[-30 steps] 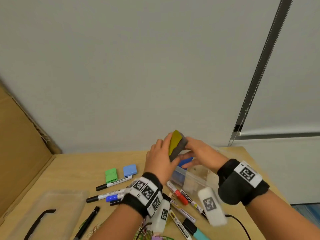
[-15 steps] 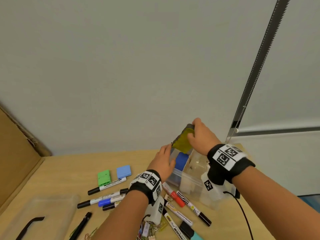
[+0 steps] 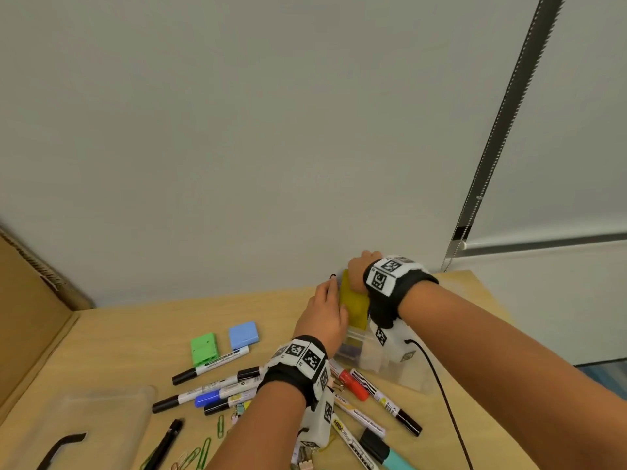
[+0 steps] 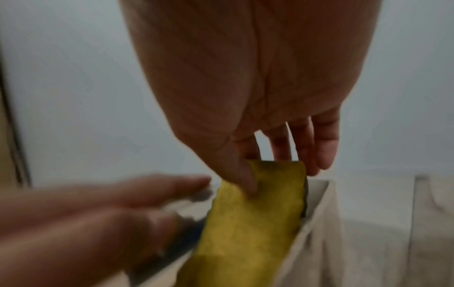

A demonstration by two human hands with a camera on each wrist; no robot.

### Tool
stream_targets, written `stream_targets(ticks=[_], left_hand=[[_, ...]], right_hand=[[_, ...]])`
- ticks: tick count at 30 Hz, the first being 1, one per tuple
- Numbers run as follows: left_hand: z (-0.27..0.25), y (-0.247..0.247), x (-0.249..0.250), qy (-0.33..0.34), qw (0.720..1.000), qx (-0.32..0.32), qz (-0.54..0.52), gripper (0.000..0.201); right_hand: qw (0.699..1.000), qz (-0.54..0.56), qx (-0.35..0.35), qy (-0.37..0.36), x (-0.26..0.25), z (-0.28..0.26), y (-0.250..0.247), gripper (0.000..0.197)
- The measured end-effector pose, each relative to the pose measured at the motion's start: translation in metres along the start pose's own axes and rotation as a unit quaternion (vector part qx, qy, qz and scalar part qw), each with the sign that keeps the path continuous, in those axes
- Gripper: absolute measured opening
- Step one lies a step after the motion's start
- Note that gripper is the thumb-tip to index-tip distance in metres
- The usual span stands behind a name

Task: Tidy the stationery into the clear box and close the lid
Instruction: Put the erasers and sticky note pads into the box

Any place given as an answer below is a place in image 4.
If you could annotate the person's right hand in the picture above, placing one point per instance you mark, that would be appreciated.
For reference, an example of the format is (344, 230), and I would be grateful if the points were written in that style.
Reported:
(248, 70)

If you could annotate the person's left hand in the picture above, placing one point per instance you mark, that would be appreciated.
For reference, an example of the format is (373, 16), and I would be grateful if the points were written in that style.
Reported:
(71, 238)

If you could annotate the yellow board eraser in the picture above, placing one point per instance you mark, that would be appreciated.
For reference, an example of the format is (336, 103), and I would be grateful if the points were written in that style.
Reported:
(248, 238)

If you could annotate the clear plastic storage box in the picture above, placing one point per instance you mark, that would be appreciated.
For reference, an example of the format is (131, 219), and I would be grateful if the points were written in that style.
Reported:
(425, 224)

